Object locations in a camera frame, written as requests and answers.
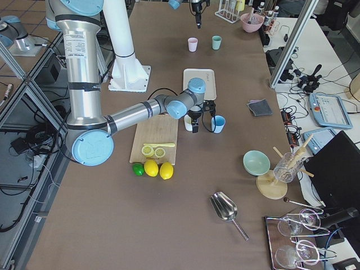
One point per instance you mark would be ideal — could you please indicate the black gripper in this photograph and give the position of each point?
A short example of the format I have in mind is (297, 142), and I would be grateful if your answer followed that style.
(193, 115)
(196, 9)

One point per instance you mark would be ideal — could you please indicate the cream plastic cup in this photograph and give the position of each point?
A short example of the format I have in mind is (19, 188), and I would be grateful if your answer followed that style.
(188, 123)

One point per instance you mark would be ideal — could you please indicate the pink plastic cup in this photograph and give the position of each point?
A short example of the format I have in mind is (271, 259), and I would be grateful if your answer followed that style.
(192, 44)

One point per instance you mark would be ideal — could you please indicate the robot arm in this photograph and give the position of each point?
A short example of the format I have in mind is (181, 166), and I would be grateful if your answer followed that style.
(89, 132)
(175, 4)

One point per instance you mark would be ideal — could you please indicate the cream rabbit tray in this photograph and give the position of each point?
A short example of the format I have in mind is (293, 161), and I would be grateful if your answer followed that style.
(207, 75)

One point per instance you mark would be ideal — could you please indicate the blue plastic cup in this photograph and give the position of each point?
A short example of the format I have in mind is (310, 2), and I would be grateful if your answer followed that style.
(217, 123)

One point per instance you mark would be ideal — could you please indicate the green plastic cup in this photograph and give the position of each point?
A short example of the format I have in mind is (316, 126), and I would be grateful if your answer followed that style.
(216, 42)

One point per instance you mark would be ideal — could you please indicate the wooden cutting board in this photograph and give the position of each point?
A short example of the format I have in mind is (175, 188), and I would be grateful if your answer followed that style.
(159, 129)

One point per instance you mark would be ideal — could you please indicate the yellow plastic knife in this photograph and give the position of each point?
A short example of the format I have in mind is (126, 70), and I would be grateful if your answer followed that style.
(160, 144)

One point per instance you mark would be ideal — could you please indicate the yellow cup on rack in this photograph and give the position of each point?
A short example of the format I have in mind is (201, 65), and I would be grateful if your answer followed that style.
(240, 5)

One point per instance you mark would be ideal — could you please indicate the lemon half slice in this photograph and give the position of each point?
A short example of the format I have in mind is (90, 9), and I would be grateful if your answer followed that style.
(147, 151)
(159, 152)

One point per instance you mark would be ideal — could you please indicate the metal muddler in bowl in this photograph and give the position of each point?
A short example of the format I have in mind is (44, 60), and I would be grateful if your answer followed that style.
(250, 16)

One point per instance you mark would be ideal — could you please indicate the whole yellow lemon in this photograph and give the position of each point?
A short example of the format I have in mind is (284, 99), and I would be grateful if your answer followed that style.
(166, 171)
(151, 168)

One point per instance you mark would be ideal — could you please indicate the pink bowl with ice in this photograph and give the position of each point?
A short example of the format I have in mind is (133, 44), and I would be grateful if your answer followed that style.
(253, 24)

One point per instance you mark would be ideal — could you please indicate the grey folded cloth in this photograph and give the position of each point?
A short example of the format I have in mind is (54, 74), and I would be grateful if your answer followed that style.
(259, 107)

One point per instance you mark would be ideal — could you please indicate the green lime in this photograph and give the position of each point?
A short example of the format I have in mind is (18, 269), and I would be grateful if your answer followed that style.
(138, 169)

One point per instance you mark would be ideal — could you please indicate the green ceramic bowl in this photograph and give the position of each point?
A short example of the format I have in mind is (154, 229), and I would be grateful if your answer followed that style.
(256, 163)

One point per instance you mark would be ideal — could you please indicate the metal scoop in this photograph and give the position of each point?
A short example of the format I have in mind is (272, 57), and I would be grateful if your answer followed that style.
(226, 210)

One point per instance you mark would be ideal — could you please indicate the wooden mug tree stand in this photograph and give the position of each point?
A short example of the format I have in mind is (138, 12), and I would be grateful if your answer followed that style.
(271, 187)

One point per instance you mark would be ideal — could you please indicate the clear textured glass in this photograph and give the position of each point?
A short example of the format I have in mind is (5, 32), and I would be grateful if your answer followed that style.
(288, 167)

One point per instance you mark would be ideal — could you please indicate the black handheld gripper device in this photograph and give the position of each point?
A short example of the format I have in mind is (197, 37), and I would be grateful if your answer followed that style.
(310, 82)

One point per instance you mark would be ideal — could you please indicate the blue teach pendant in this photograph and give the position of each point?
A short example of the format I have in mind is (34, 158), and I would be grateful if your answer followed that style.
(329, 111)
(321, 137)

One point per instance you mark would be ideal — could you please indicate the wine glass on rack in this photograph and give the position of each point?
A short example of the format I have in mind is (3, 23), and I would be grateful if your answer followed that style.
(293, 224)

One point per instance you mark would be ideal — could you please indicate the white wire cup rack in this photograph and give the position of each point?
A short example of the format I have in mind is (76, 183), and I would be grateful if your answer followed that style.
(227, 11)

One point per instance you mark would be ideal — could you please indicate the aluminium frame post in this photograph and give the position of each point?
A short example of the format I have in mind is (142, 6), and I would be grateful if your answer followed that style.
(296, 32)

